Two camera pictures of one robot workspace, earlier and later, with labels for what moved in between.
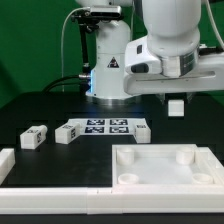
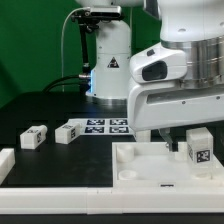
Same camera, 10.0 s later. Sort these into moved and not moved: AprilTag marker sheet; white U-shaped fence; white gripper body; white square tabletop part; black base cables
Moved: white gripper body
Not moved: AprilTag marker sheet; white U-shaped fence; white square tabletop part; black base cables
